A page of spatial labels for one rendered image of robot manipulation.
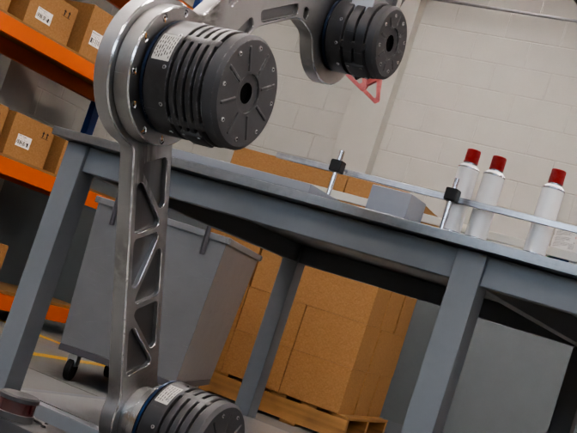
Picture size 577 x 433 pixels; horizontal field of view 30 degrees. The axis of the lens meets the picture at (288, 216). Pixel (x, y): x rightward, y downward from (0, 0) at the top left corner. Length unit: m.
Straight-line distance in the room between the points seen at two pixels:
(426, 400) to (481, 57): 5.67
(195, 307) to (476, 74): 3.55
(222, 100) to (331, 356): 4.35
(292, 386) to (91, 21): 2.44
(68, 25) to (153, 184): 4.72
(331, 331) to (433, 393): 3.83
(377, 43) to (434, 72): 5.64
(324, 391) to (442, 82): 2.68
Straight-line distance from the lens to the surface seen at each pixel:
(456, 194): 2.45
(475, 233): 2.52
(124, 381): 1.85
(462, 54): 7.64
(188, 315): 4.60
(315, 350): 5.89
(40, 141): 6.41
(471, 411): 7.09
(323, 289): 5.90
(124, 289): 1.78
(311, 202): 2.18
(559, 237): 2.91
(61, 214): 2.54
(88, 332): 4.73
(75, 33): 6.57
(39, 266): 2.55
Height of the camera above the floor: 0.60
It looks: 5 degrees up
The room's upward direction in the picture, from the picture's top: 18 degrees clockwise
